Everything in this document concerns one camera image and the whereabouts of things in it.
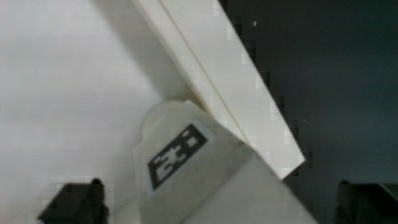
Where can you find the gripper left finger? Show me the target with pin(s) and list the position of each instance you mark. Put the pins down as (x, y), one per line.
(78, 206)

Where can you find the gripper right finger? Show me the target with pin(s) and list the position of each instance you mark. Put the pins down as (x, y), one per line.
(367, 203)

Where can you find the white square tabletop part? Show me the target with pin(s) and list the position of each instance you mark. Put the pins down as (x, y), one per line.
(88, 75)

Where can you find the white L-shaped fence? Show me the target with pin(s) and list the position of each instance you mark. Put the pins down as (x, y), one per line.
(195, 30)

